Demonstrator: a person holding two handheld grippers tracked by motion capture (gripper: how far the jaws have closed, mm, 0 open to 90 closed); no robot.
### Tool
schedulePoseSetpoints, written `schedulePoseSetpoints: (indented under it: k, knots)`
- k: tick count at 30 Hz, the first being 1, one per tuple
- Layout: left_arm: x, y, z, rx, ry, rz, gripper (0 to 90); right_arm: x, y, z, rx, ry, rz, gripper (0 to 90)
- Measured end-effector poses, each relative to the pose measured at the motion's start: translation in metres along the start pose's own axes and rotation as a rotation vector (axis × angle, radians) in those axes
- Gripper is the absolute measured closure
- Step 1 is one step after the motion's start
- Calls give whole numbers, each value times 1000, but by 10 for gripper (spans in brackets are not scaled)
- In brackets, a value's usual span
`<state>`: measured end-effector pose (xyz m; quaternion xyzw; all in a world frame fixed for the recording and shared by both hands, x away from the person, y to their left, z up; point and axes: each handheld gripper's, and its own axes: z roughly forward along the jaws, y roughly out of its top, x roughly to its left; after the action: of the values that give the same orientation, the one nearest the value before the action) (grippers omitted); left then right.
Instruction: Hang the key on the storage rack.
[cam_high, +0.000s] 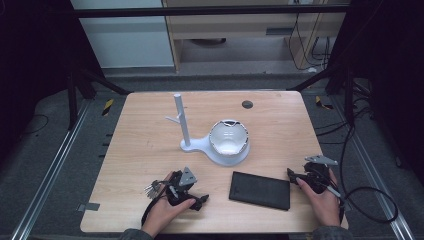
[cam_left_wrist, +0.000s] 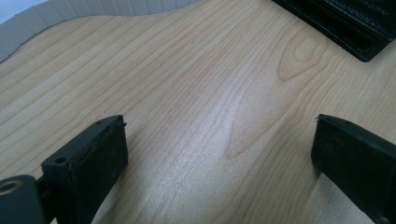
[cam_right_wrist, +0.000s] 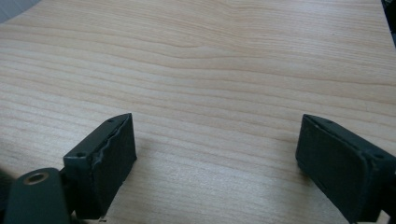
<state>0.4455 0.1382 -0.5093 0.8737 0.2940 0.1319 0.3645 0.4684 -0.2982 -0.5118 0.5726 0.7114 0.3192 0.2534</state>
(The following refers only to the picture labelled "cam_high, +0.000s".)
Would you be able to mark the white stand with pole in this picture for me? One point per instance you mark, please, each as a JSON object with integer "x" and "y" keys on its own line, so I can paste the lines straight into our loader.
{"x": 200, "y": 144}

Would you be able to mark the black horizontal bar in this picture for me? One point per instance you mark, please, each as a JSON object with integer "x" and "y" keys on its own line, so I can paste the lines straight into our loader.
{"x": 200, "y": 11}

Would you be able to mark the person's left hand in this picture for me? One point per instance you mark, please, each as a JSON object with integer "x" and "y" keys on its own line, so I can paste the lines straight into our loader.
{"x": 161, "y": 215}

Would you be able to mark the person's right hand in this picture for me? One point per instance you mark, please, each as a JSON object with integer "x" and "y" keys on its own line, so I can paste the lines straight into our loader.
{"x": 325, "y": 208}

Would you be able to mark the yellow black tape strip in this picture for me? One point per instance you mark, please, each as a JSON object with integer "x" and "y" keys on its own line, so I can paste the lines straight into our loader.
{"x": 322, "y": 103}
{"x": 107, "y": 107}

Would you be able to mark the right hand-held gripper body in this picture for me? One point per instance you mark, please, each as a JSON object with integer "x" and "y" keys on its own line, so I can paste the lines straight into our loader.
{"x": 316, "y": 176}

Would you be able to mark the black wallet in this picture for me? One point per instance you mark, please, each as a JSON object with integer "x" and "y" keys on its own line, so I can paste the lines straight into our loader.
{"x": 260, "y": 190}

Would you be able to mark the grey table grommet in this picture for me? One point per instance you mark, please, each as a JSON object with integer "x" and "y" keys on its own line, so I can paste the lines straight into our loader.
{"x": 247, "y": 104}

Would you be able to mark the wooden desk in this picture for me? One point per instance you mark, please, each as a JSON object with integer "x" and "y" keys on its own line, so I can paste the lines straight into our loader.
{"x": 233, "y": 25}

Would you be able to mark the black metal stand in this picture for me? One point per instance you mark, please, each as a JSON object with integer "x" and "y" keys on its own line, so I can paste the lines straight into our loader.
{"x": 71, "y": 100}
{"x": 348, "y": 96}

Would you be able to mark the white cabinet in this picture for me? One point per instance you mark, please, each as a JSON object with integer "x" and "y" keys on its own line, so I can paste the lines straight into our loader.
{"x": 130, "y": 43}

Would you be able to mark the metal floor rail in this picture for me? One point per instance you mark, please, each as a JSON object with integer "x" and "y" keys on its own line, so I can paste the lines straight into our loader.
{"x": 50, "y": 173}
{"x": 376, "y": 180}

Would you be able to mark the grey tape strip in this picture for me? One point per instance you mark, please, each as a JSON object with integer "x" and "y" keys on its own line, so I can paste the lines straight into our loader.
{"x": 346, "y": 206}
{"x": 89, "y": 207}

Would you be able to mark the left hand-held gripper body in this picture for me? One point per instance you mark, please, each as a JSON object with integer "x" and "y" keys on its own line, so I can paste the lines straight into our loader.
{"x": 185, "y": 178}

